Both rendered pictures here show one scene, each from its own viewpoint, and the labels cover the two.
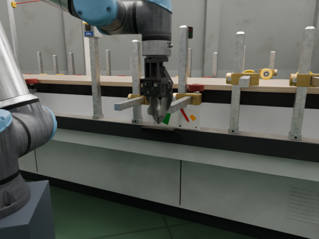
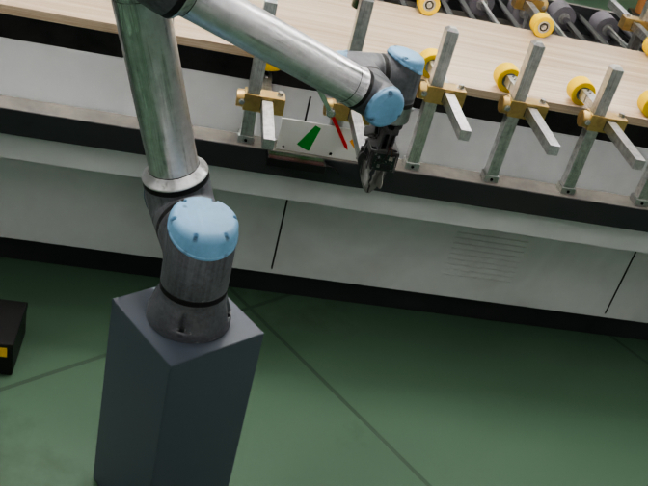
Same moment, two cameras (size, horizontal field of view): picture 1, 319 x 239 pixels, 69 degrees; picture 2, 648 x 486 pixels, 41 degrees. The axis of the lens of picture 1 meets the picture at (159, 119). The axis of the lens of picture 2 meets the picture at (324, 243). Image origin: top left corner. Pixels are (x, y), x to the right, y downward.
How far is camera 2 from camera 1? 165 cm
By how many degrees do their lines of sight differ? 37
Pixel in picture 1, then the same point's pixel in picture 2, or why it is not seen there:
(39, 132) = not seen: hidden behind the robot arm
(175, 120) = (323, 145)
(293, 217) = (451, 273)
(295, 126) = (494, 165)
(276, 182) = (439, 226)
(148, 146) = (258, 181)
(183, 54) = (360, 43)
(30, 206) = (236, 312)
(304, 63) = (523, 89)
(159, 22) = (412, 92)
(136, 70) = not seen: hidden behind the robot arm
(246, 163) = (418, 210)
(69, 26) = not seen: outside the picture
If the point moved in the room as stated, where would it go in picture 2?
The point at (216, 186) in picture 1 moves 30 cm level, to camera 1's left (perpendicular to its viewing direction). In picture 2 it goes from (345, 233) to (266, 241)
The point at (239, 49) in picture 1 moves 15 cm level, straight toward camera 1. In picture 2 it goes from (446, 53) to (461, 76)
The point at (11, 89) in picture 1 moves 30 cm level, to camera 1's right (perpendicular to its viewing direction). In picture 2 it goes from (193, 160) to (313, 154)
